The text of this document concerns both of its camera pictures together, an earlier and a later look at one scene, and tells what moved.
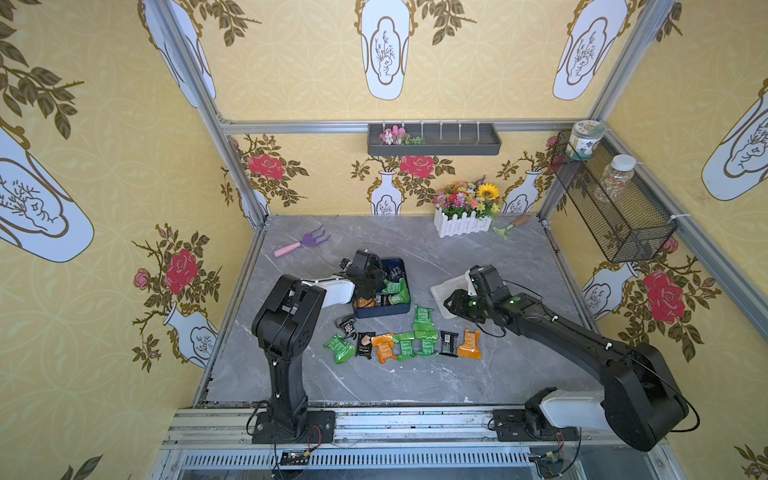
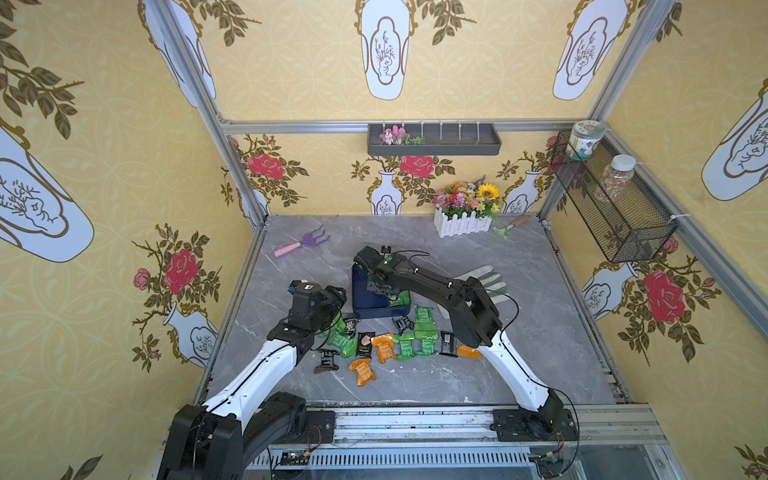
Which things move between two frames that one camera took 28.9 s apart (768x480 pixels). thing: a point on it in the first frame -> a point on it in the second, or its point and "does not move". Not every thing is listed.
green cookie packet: (403, 346) does not move
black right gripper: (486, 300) -> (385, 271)
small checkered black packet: (348, 323) does not move
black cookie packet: (449, 343) does not move
